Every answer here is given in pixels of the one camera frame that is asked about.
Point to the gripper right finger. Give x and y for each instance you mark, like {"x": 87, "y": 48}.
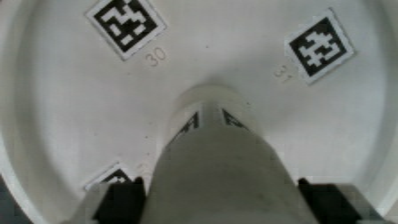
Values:
{"x": 338, "y": 204}

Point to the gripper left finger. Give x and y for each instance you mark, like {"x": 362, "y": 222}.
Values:
{"x": 112, "y": 205}

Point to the white cylindrical table leg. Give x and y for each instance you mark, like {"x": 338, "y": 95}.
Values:
{"x": 220, "y": 183}

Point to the white round table top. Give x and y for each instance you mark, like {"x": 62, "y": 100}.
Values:
{"x": 101, "y": 58}

